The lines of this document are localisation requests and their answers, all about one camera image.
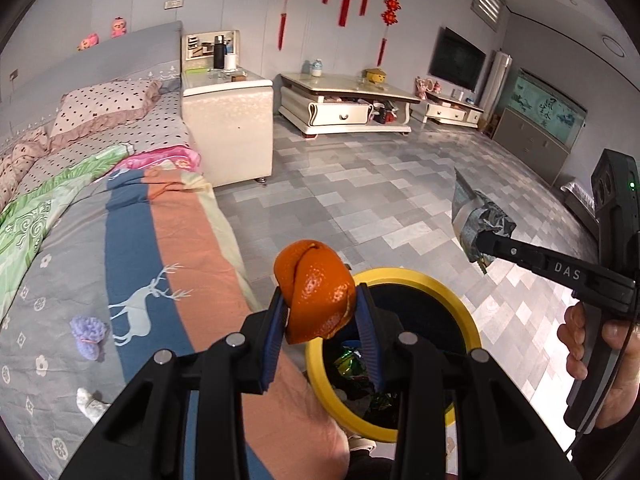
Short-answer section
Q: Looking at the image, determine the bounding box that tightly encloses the white bedside cabinet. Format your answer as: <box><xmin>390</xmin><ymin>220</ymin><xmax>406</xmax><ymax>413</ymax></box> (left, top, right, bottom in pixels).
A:
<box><xmin>181</xmin><ymin>30</ymin><xmax>273</xmax><ymax>188</ymax></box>

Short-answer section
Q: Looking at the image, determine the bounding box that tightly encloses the black wall television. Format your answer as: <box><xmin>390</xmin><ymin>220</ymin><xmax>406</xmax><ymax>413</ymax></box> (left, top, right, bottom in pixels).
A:
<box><xmin>428</xmin><ymin>27</ymin><xmax>486</xmax><ymax>91</ymax></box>

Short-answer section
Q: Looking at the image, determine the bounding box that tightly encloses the pink dotted quilt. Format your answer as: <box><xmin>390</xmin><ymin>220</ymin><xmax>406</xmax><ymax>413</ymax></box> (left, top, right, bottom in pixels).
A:
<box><xmin>0</xmin><ymin>127</ymin><xmax>50</xmax><ymax>209</ymax></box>

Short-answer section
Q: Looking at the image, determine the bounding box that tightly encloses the white floor air conditioner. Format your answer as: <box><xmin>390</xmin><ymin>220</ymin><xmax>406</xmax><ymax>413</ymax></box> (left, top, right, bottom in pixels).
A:
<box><xmin>478</xmin><ymin>51</ymin><xmax>512</xmax><ymax>124</ymax></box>

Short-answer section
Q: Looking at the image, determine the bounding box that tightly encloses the white tissue roll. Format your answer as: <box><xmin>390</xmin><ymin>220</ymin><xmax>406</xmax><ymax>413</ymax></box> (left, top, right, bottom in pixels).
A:
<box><xmin>76</xmin><ymin>388</ymin><xmax>111</xmax><ymax>426</ymax></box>

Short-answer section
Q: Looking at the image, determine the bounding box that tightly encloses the person's right hand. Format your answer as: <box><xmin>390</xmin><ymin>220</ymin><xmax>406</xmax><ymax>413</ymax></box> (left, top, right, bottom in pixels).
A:
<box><xmin>558</xmin><ymin>302</ymin><xmax>639</xmax><ymax>434</ymax></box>

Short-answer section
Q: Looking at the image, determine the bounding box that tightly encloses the green yellow snack bag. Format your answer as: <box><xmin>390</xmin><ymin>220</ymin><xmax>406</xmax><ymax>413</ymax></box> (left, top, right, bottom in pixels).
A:
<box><xmin>334</xmin><ymin>340</ymin><xmax>367</xmax><ymax>378</ymax></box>

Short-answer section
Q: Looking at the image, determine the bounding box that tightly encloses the wall window vent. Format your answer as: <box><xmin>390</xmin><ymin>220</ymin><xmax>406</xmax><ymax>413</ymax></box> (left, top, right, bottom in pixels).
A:
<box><xmin>471</xmin><ymin>0</ymin><xmax>506</xmax><ymax>32</ymax></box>

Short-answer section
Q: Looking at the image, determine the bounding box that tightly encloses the clear noodle packet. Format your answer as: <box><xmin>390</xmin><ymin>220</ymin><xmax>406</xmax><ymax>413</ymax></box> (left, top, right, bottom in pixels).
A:
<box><xmin>451</xmin><ymin>169</ymin><xmax>516</xmax><ymax>274</ymax></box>

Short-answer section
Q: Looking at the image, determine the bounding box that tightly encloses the yellow rimmed trash bin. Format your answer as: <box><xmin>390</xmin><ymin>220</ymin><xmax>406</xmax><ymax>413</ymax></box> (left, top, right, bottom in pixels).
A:
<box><xmin>306</xmin><ymin>268</ymin><xmax>480</xmax><ymax>443</ymax></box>

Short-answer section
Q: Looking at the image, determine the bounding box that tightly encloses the right red knot ornament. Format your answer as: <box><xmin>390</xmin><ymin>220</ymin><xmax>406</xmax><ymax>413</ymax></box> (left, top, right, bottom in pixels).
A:
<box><xmin>376</xmin><ymin>0</ymin><xmax>401</xmax><ymax>67</ymax></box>

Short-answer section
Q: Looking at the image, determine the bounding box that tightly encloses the yellow toy on table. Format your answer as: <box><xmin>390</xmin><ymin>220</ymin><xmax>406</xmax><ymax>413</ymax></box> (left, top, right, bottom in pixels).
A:
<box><xmin>363</xmin><ymin>67</ymin><xmax>387</xmax><ymax>84</ymax></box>

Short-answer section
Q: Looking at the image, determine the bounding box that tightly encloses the grey bed headboard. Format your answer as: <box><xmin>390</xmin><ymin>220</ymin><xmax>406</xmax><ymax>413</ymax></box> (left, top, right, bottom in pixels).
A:
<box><xmin>1</xmin><ymin>21</ymin><xmax>182</xmax><ymax>145</ymax></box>

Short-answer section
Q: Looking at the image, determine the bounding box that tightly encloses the white coffee table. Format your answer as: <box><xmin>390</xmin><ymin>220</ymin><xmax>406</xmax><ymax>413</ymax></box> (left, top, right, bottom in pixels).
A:
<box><xmin>279</xmin><ymin>73</ymin><xmax>420</xmax><ymax>138</ymax></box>

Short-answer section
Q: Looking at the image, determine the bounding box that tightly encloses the pink doll right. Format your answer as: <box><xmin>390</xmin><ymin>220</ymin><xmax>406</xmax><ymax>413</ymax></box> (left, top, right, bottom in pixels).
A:
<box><xmin>111</xmin><ymin>16</ymin><xmax>127</xmax><ymax>38</ymax></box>

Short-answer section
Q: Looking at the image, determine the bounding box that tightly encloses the pink doll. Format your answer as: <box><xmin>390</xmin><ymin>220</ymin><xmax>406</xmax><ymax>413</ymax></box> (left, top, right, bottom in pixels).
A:
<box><xmin>111</xmin><ymin>16</ymin><xmax>127</xmax><ymax>38</ymax></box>
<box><xmin>77</xmin><ymin>32</ymin><xmax>100</xmax><ymax>51</ymax></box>

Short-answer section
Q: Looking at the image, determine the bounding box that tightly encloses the grey blue orange bedspread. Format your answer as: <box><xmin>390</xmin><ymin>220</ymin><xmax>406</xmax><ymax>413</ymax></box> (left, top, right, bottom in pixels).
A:
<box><xmin>0</xmin><ymin>167</ymin><xmax>352</xmax><ymax>480</ymax></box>

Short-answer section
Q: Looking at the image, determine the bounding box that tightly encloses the green patterned quilt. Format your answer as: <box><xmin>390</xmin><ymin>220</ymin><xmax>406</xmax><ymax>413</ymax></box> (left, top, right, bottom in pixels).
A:
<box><xmin>0</xmin><ymin>143</ymin><xmax>134</xmax><ymax>318</ymax></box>

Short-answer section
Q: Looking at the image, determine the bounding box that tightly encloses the pink doll left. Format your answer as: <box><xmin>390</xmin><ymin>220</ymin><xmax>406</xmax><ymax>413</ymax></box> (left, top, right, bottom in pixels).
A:
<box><xmin>77</xmin><ymin>32</ymin><xmax>100</xmax><ymax>51</ymax></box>

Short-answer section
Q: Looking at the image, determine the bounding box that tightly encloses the white tv stand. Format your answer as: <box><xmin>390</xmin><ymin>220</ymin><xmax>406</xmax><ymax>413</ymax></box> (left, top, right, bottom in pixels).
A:
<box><xmin>425</xmin><ymin>92</ymin><xmax>484</xmax><ymax>129</ymax></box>

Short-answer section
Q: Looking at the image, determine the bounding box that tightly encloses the fish tank cabinet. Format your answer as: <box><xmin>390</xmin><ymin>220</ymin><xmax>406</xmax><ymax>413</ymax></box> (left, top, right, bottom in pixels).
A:
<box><xmin>492</xmin><ymin>68</ymin><xmax>587</xmax><ymax>185</ymax></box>

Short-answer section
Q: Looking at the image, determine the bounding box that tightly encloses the black thermos bottle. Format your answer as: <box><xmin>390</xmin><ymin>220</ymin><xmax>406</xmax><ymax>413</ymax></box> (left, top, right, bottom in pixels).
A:
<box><xmin>213</xmin><ymin>35</ymin><xmax>227</xmax><ymax>70</ymax></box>

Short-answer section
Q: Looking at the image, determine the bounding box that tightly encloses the dotted pink pillow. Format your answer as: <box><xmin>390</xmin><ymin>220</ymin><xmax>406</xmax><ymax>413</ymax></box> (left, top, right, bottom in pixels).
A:
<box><xmin>50</xmin><ymin>79</ymin><xmax>162</xmax><ymax>152</ymax></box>

